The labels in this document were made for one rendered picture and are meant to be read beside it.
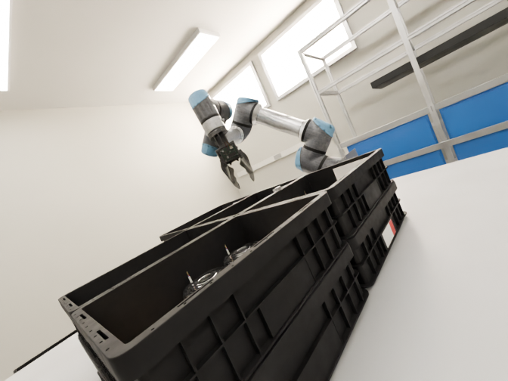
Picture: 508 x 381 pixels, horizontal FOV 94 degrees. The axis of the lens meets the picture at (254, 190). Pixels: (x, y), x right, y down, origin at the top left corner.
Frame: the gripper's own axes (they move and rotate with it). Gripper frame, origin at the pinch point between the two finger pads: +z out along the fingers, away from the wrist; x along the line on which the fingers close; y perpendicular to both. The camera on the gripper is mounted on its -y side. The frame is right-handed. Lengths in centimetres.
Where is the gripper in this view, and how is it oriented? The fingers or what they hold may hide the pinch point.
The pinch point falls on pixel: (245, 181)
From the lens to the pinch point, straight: 86.4
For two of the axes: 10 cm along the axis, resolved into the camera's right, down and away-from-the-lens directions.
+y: -0.1, 0.2, -10.0
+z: 4.9, 8.7, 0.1
